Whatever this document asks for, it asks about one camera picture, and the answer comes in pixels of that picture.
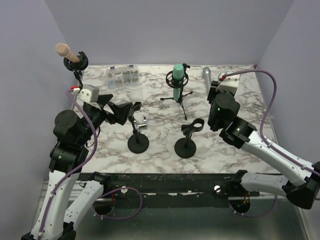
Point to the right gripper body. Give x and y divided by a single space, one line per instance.
212 91

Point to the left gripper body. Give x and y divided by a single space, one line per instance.
96 115

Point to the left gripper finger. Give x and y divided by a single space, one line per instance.
103 99
119 113

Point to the grey metal microphone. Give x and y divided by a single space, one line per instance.
206 73

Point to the black white-mic stand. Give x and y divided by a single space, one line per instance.
138 143

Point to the teal microphone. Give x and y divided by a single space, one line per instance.
177 79

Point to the black mic stand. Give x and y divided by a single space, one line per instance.
186 147

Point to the white microphone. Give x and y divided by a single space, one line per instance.
221 75

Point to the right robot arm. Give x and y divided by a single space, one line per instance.
298 180

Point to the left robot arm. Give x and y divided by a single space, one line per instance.
77 142

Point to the beige microphone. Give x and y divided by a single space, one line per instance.
64 50

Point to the small chrome metal block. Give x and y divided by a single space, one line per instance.
141 125

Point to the clear plastic screw box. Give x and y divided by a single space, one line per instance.
122 77

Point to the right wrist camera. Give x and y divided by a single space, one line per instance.
229 84

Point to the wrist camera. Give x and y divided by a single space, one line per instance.
229 84
88 93

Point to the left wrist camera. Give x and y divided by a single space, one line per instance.
88 93

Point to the black tripod shock mount stand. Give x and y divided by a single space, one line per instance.
169 82

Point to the black tall shock mount stand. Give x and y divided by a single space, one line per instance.
77 67

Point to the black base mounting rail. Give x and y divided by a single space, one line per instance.
171 190

